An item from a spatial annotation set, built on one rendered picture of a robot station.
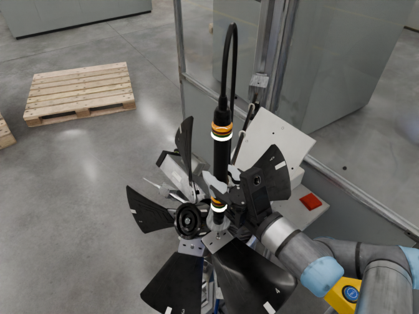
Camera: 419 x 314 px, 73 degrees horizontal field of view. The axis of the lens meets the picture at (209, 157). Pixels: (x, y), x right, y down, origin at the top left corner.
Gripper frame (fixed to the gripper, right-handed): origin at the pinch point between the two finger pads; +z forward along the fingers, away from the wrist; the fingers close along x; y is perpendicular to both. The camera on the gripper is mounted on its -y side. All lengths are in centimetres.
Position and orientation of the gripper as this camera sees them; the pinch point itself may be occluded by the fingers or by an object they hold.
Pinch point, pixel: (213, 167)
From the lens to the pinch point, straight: 70.7
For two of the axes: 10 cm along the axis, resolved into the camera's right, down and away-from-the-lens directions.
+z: -6.2, -5.6, 5.5
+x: 7.8, -4.4, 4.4
